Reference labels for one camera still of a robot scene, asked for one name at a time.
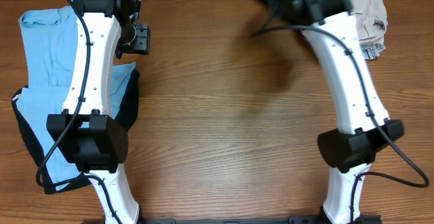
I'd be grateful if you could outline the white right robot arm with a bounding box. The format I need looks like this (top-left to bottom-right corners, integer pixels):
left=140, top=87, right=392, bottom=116
left=300, top=0, right=404, bottom=223

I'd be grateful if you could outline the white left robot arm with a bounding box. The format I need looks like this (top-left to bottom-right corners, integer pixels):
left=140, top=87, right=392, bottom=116
left=41, top=0, right=150, bottom=223

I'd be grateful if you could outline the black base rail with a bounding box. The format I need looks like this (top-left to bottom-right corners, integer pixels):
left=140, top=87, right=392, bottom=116
left=81, top=213, right=383, bottom=224

